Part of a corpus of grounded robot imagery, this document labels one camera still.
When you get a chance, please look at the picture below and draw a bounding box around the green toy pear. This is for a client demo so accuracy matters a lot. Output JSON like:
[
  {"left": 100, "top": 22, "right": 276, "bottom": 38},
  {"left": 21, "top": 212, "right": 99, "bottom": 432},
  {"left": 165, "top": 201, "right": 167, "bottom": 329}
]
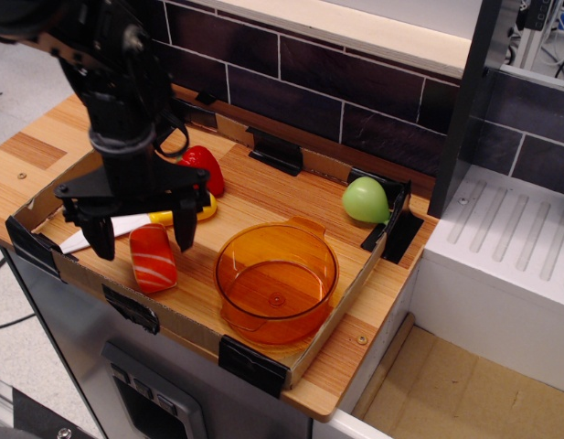
[{"left": 342, "top": 177, "right": 390, "bottom": 224}]

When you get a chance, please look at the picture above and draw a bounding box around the red toy bell pepper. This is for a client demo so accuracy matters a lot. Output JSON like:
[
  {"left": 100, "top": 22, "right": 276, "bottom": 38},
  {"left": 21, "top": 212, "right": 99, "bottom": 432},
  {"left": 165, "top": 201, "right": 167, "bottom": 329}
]
[{"left": 177, "top": 145, "right": 225, "bottom": 198}]

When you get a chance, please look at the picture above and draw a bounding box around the grey toy oven front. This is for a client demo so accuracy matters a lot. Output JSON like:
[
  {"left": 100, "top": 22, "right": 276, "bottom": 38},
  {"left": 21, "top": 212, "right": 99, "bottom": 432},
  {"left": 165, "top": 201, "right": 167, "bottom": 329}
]
[{"left": 101, "top": 340, "right": 208, "bottom": 439}]

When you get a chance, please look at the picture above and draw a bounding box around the white toy sink drainboard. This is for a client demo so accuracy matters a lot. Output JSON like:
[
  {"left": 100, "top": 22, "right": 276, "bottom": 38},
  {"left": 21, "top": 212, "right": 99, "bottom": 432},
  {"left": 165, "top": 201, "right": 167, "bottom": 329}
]
[{"left": 410, "top": 166, "right": 564, "bottom": 391}]

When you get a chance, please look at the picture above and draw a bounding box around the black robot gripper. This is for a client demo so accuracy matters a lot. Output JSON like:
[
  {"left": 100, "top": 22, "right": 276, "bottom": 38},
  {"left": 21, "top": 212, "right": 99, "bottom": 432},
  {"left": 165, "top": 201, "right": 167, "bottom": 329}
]
[{"left": 54, "top": 132, "right": 211, "bottom": 261}]

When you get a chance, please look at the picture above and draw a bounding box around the orange transparent plastic pot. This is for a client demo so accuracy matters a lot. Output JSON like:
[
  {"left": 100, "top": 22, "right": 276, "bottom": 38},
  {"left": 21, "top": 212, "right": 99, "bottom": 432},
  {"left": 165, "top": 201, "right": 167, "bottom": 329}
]
[{"left": 214, "top": 217, "right": 339, "bottom": 345}]

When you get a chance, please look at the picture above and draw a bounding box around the yellow handled white toy knife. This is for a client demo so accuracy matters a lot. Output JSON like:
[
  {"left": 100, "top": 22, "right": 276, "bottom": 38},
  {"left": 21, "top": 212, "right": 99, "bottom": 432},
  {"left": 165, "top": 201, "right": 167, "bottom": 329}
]
[{"left": 59, "top": 194, "right": 218, "bottom": 254}]

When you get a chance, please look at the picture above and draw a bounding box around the orange salmon sushi toy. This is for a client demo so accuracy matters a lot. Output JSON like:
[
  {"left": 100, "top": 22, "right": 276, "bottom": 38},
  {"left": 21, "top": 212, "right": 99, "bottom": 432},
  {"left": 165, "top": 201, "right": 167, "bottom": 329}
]
[{"left": 129, "top": 223, "right": 177, "bottom": 294}]

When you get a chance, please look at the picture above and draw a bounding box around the dark grey right upright panel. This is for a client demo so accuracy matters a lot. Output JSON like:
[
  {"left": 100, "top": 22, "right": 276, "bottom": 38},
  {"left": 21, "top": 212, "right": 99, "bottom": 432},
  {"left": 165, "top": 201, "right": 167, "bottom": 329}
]
[{"left": 428, "top": 1, "right": 514, "bottom": 219}]

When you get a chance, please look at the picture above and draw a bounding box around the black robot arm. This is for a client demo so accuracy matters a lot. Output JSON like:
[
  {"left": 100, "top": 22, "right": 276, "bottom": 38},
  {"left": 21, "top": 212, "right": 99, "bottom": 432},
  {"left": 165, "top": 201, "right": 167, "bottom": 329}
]
[{"left": 0, "top": 1, "right": 210, "bottom": 260}]

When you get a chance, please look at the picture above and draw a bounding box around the cardboard fence with black tape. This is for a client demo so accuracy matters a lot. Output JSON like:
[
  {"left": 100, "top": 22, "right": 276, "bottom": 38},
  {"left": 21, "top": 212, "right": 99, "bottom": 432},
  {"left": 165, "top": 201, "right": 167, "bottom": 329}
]
[{"left": 0, "top": 97, "right": 436, "bottom": 417}]

